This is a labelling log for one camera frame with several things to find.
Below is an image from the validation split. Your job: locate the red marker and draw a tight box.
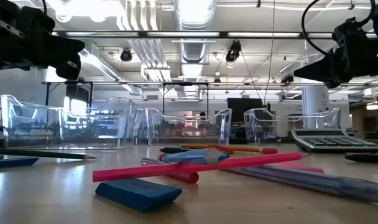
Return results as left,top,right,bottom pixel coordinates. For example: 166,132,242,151
165,172,200,184

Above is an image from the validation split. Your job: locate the clear purple pen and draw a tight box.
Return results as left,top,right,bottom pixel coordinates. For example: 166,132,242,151
224,164,378,203

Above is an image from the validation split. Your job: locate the black monitor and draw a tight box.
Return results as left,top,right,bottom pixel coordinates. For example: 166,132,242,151
226,97,264,123

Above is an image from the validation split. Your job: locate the black ceiling spotlight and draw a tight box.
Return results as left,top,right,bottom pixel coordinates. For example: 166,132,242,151
119,48,133,62
225,39,242,63

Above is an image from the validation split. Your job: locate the black overhead beam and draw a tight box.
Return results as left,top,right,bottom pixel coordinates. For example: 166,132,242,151
50,30,336,40

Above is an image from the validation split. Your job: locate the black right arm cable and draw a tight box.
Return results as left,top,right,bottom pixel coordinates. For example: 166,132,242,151
301,0,333,56

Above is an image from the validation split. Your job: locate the long green pencil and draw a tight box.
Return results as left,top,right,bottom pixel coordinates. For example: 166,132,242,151
0,148,98,161

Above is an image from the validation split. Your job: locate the black metal rack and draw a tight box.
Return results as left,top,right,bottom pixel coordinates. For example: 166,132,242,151
45,81,94,108

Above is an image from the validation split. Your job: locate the white ceiling duct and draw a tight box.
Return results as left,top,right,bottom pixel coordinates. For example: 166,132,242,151
78,43,143,96

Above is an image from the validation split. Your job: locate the blue eraser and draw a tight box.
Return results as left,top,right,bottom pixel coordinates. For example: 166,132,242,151
94,178,183,213
0,156,40,170

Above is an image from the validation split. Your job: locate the black pen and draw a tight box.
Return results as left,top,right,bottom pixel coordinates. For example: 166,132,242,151
344,152,378,165
159,146,190,154

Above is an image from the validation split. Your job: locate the grey desk calculator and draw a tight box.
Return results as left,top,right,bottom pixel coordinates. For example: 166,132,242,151
290,128,378,154

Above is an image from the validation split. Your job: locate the clear plastic bin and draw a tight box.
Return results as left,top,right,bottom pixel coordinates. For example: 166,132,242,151
145,107,233,146
0,94,139,150
60,96,148,146
243,107,341,146

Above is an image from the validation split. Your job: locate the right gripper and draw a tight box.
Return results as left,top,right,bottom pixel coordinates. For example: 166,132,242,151
293,17,378,90

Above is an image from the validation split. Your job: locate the orange pencil pink eraser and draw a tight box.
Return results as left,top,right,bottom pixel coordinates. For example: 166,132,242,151
180,144,279,156

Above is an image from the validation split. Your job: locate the silver ceiling duct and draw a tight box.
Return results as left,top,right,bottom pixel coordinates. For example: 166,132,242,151
173,0,218,98

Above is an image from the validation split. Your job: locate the white round column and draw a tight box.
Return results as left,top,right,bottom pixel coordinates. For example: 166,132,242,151
302,84,330,138

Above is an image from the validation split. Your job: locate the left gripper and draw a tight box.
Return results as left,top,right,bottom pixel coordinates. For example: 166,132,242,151
0,0,86,81

